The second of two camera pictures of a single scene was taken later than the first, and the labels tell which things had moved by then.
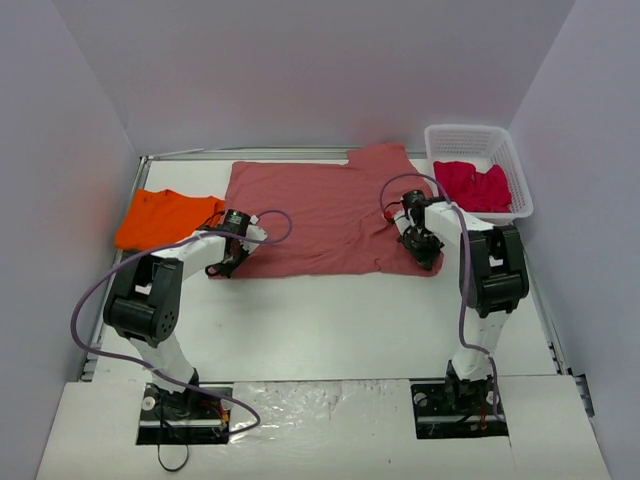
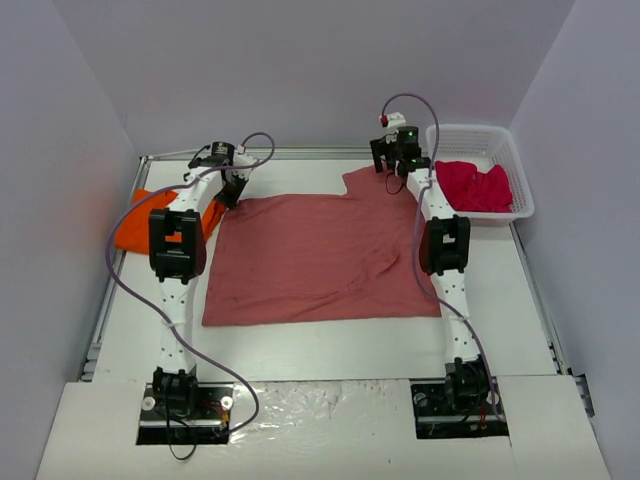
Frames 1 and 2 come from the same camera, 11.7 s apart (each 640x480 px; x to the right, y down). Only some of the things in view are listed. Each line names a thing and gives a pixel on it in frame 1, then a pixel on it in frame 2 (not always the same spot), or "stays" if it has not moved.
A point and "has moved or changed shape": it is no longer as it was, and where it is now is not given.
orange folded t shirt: [155, 219] stays
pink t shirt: [333, 217] has moved or changed shape
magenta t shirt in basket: [474, 191] stays
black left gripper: [228, 260] → [231, 189]
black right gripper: [421, 241] → [379, 154]
